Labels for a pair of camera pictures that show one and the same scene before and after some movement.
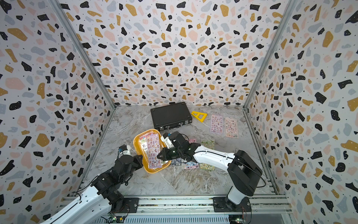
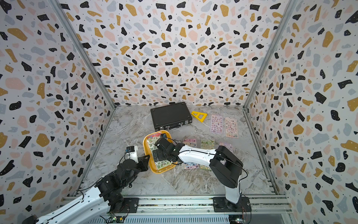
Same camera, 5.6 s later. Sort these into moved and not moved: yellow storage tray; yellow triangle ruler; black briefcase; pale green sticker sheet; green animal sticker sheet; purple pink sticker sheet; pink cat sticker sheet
Moved: yellow storage tray; purple pink sticker sheet; pale green sticker sheet
Not moved: black briefcase; yellow triangle ruler; green animal sticker sheet; pink cat sticker sheet
